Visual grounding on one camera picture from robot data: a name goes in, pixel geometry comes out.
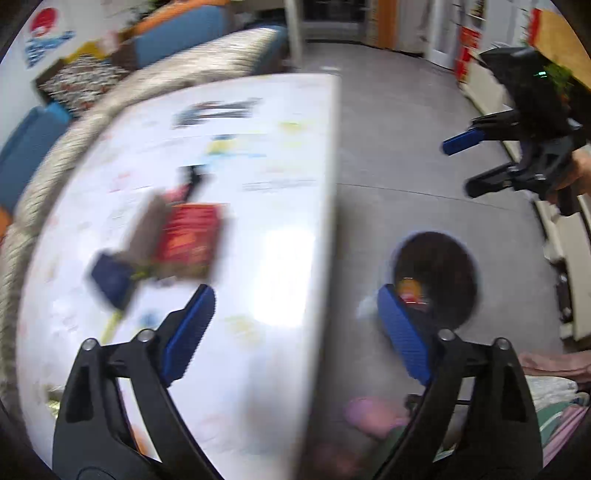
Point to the pile of clothes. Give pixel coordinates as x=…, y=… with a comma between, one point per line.
x=557, y=401

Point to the white TV cabinet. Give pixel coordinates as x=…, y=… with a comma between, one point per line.
x=568, y=247

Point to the round grey trash bin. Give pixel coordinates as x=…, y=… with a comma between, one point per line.
x=446, y=268

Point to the polka dot cushion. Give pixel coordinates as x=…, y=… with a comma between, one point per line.
x=78, y=85

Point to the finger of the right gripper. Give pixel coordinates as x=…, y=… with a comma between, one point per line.
x=507, y=176
x=499, y=126

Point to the blue sofa cushion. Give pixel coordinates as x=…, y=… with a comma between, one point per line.
x=185, y=31

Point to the white paper box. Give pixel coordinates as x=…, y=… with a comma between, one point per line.
x=146, y=227

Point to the red cigarette box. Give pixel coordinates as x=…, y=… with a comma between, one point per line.
x=188, y=243

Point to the pink slipper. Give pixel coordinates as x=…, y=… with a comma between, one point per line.
x=375, y=417

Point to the dark blue box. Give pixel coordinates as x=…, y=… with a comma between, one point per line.
x=113, y=276

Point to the orange label plastic bottle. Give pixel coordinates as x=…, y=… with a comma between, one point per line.
x=413, y=293

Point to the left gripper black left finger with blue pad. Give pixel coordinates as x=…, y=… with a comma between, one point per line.
x=93, y=438

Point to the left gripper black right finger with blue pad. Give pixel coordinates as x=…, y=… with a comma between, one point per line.
x=475, y=419

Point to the person's right hand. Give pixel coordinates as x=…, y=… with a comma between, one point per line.
x=578, y=176

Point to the beige coffee table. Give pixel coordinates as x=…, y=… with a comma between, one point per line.
x=230, y=184

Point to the orange sofa cushion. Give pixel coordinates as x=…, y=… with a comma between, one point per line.
x=165, y=12

